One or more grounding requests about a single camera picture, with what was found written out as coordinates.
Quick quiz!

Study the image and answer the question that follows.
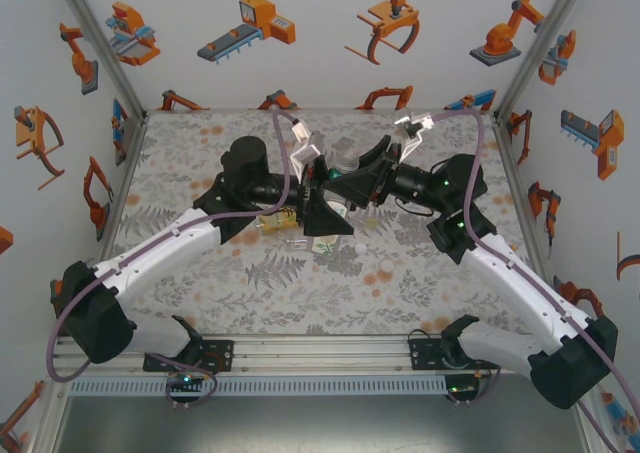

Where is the aluminium frame post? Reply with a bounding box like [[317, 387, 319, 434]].
[[492, 0, 599, 119], [49, 0, 149, 119]]

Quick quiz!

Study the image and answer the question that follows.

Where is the aluminium table edge rail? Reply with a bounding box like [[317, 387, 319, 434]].
[[54, 333, 541, 374]]

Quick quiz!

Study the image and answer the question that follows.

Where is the floral patterned table cover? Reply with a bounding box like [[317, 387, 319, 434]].
[[102, 108, 551, 337]]

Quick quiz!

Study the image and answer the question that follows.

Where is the slotted grey cable tray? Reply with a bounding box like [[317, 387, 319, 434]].
[[69, 375, 450, 398]]

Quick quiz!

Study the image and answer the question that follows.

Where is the green label clear bottle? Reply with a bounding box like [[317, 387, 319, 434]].
[[327, 145, 362, 220]]

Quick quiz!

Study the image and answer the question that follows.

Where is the aluminium side rail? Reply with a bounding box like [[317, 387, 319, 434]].
[[94, 112, 150, 274], [492, 112, 556, 294]]

